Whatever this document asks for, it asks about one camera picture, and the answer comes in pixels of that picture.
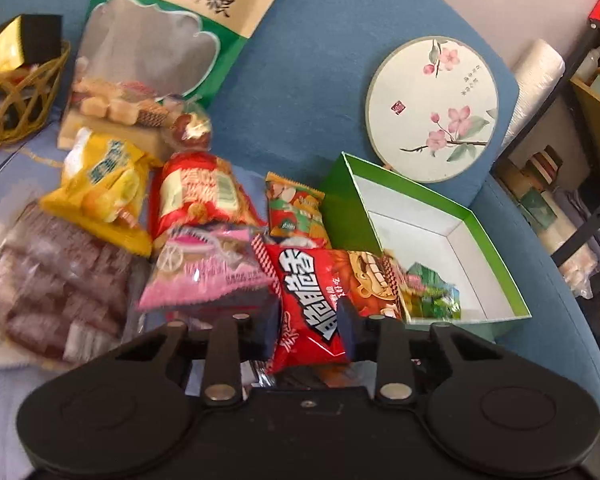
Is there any white squeeze bottle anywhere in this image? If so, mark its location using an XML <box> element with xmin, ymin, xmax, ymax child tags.
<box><xmin>580</xmin><ymin>45</ymin><xmax>600</xmax><ymax>78</ymax></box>

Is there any clear bag of brown candies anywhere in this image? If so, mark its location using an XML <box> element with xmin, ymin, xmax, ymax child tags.
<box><xmin>0</xmin><ymin>200</ymin><xmax>151</xmax><ymax>366</ymax></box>

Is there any orange green snack packet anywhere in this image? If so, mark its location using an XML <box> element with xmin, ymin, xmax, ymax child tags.
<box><xmin>265</xmin><ymin>172</ymin><xmax>331</xmax><ymax>248</ymax></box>

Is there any light blue seat mat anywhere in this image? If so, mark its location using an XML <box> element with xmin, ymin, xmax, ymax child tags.
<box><xmin>0</xmin><ymin>145</ymin><xmax>281</xmax><ymax>461</ymax></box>

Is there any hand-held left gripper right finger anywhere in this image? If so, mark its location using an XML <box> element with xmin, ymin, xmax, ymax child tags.
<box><xmin>337</xmin><ymin>300</ymin><xmax>486</xmax><ymax>406</ymax></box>

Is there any white plastic roll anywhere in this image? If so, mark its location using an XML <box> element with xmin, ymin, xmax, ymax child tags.
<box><xmin>500</xmin><ymin>39</ymin><xmax>566</xmax><ymax>148</ymax></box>

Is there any green cardboard box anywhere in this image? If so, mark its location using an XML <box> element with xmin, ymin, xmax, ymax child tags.
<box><xmin>320</xmin><ymin>152</ymin><xmax>533</xmax><ymax>343</ymax></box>

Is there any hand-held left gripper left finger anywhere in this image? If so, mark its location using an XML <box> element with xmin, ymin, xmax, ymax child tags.
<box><xmin>112</xmin><ymin>305</ymin><xmax>281</xmax><ymax>408</ymax></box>

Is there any green candy packet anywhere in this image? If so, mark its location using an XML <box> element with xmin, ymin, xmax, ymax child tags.
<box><xmin>402</xmin><ymin>262</ymin><xmax>463</xmax><ymax>321</ymax></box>

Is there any gold black wrapped candy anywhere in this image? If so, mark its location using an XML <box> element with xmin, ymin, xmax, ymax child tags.
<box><xmin>0</xmin><ymin>14</ymin><xmax>63</xmax><ymax>96</ymax></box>

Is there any red snack packet beige label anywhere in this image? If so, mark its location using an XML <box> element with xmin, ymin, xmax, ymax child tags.
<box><xmin>147</xmin><ymin>152</ymin><xmax>266</xmax><ymax>251</ymax></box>

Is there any striped tape roll stack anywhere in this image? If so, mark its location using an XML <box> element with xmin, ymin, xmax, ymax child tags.
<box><xmin>525</xmin><ymin>145</ymin><xmax>563</xmax><ymax>186</ymax></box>

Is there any black metal shelf rack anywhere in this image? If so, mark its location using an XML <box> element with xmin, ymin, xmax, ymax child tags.
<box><xmin>490</xmin><ymin>10</ymin><xmax>600</xmax><ymax>311</ymax></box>

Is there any blue sofa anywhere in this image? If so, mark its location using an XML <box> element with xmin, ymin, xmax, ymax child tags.
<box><xmin>0</xmin><ymin>0</ymin><xmax>600</xmax><ymax>411</ymax></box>

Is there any large beige green snack bag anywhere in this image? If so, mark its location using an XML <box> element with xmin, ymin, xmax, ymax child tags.
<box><xmin>57</xmin><ymin>0</ymin><xmax>306</xmax><ymax>161</ymax></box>

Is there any red snack packet dark print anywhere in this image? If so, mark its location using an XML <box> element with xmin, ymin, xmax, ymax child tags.
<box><xmin>252</xmin><ymin>240</ymin><xmax>406</xmax><ymax>373</ymax></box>

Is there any small wrapped round pastry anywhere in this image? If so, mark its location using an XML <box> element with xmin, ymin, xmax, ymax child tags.
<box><xmin>162</xmin><ymin>102</ymin><xmax>213</xmax><ymax>153</ymax></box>

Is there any yellow snack packet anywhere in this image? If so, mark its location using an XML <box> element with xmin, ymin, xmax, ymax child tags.
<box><xmin>40</xmin><ymin>127</ymin><xmax>163</xmax><ymax>258</ymax></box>

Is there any pink snack packet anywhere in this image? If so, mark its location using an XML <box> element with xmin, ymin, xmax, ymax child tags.
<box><xmin>137</xmin><ymin>225</ymin><xmax>276</xmax><ymax>311</ymax></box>

